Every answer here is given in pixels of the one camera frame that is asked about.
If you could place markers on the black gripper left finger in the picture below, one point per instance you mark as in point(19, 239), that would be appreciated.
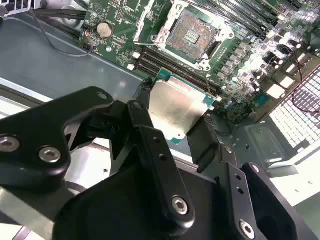
point(30, 130)

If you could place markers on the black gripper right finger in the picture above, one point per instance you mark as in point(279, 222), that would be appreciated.
point(250, 200)

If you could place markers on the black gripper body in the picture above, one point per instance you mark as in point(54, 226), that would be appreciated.
point(112, 212)

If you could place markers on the silver green CPU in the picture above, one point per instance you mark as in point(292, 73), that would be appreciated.
point(175, 105)

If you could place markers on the metal socket cover frame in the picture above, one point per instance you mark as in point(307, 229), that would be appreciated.
point(145, 21)

